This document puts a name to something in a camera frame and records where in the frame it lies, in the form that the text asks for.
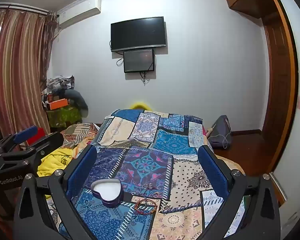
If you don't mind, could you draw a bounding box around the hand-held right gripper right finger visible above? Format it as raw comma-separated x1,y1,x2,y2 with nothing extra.
198,145,281,240

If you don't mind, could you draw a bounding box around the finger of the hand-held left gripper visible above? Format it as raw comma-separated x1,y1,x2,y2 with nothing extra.
0,132,64,166
0,126,38,155

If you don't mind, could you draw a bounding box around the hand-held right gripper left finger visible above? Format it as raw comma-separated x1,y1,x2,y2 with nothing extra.
13,145,98,240

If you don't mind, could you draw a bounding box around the red beaded bracelet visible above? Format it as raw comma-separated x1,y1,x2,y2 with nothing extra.
134,198,157,215

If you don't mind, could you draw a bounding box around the red box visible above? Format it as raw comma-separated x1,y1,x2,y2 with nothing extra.
27,127,50,145

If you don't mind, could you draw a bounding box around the yellow cartoon blanket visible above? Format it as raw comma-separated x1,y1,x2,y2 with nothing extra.
37,147,75,198

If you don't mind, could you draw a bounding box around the green patterned cloth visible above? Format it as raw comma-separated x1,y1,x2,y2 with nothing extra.
45,105,83,128

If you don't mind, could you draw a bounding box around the striped beige blanket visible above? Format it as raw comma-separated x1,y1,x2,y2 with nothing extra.
61,123,102,153

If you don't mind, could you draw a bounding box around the orange box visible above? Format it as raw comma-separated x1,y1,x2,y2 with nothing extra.
45,99,68,110

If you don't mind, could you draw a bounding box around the grey bag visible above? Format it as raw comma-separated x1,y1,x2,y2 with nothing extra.
208,115,232,151

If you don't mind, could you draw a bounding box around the blue patchwork blanket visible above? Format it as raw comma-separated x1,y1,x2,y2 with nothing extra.
47,109,248,240

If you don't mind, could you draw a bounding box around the pile of bags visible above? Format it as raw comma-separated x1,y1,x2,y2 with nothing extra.
47,75,75,91

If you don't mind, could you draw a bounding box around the striped brown curtain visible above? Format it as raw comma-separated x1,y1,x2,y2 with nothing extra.
0,7,58,140

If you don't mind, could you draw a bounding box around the yellow plastic object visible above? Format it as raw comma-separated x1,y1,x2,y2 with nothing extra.
130,102,153,111

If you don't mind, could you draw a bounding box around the white pink-printed sliding door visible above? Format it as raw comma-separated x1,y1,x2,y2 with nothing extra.
269,0,300,230

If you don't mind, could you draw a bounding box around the wooden door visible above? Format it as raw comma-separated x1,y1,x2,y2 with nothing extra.
261,12,298,174

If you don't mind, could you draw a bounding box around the white air conditioner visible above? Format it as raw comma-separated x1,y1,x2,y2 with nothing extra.
57,0,102,28

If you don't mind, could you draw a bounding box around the white cord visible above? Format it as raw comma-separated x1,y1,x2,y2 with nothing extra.
211,122,232,148

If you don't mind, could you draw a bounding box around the small black wall monitor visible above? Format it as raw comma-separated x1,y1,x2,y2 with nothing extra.
123,48,155,73

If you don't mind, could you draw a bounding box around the white curtain rail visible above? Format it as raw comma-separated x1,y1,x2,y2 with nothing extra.
0,2,50,15

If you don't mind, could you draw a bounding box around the black wall television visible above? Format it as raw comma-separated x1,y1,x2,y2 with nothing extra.
111,16,168,53

